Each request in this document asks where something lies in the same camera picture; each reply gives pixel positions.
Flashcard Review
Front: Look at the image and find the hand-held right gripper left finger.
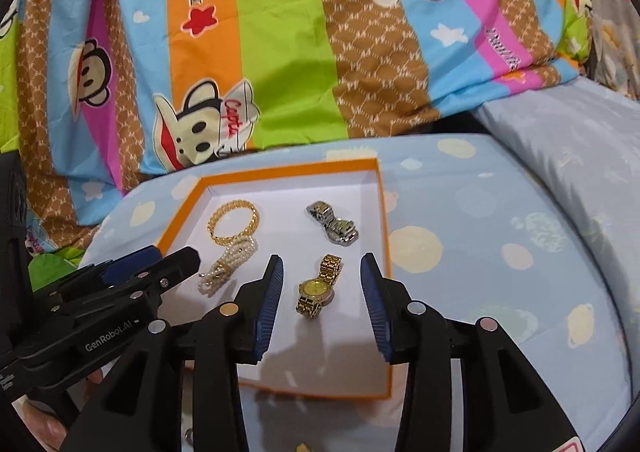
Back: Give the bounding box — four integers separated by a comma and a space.
85, 253, 286, 452

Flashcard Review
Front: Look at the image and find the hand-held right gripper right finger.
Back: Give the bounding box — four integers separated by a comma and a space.
359, 252, 577, 452

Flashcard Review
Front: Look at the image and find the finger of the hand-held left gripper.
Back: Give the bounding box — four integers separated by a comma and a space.
31, 245, 162, 309
114, 246, 202, 315

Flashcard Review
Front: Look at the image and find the gold wristwatch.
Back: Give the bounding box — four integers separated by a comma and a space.
293, 255, 345, 319

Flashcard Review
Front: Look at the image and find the orange and white shallow box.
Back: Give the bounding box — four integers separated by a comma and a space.
157, 158, 394, 403

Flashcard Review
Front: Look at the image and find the person's left hand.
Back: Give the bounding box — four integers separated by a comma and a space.
10, 364, 108, 452

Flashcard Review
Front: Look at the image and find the silver wristwatch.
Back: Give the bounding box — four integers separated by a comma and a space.
305, 200, 362, 248

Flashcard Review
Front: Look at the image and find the light blue spotted bedsheet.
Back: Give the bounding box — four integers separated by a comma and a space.
79, 132, 637, 452

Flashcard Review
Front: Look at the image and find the red and white label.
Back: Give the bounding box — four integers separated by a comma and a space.
551, 434, 584, 452

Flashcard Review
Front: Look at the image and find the colourful striped monkey-print blanket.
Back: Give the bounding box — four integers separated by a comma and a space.
0, 0, 601, 265

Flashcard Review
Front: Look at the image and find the light blue pillow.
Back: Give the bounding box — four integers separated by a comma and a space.
472, 76, 640, 383

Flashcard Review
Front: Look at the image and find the grey patterned cloth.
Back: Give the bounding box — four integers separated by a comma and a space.
582, 0, 640, 100

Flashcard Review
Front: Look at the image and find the white pearl bracelet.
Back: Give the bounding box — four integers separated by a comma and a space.
197, 234, 260, 298

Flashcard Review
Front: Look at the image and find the gold chain bracelet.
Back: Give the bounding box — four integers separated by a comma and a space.
207, 200, 261, 247

